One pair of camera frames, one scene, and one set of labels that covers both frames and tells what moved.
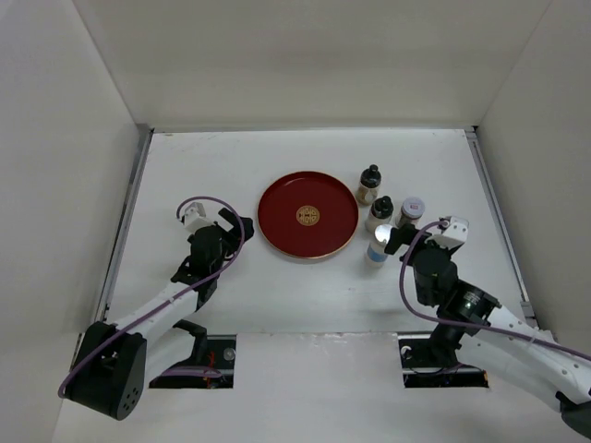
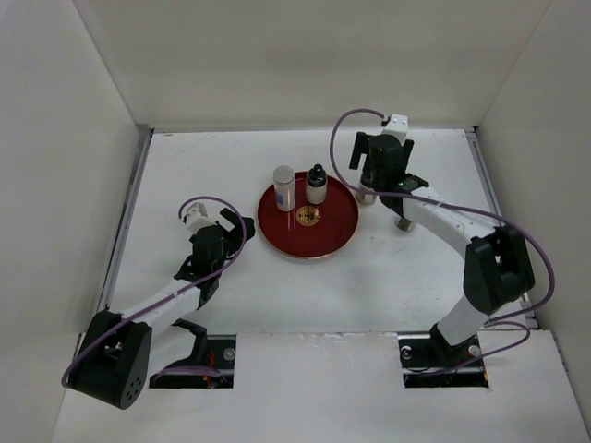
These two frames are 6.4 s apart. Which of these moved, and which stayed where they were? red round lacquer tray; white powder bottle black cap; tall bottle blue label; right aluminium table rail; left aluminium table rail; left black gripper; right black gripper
Moved: tall bottle blue label; white powder bottle black cap; right black gripper
Stayed: left aluminium table rail; red round lacquer tray; right aluminium table rail; left black gripper
